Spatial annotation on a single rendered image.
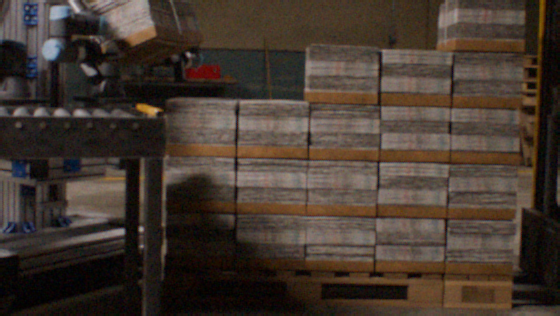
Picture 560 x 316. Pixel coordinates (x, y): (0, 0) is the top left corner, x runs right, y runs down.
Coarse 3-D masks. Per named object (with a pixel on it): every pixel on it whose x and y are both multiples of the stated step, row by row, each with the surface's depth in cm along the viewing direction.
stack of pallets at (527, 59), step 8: (528, 56) 875; (536, 56) 879; (528, 64) 876; (536, 64) 929; (528, 72) 936; (536, 72) 925; (528, 80) 880; (536, 80) 885; (528, 88) 929; (536, 88) 929; (528, 96) 932; (536, 96) 924; (528, 112) 935; (520, 144) 879; (520, 152) 878; (520, 160) 879
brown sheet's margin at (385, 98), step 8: (384, 96) 299; (392, 96) 299; (400, 96) 299; (408, 96) 300; (416, 96) 300; (424, 96) 300; (432, 96) 300; (440, 96) 300; (448, 96) 300; (392, 104) 300; (400, 104) 300; (408, 104) 300; (416, 104) 300; (424, 104) 300; (432, 104) 300; (440, 104) 300; (448, 104) 300
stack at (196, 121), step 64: (192, 128) 298; (256, 128) 300; (320, 128) 300; (384, 128) 301; (448, 128) 302; (192, 192) 300; (256, 192) 301; (320, 192) 301; (384, 192) 302; (192, 256) 302; (256, 256) 302; (320, 256) 303; (384, 256) 304
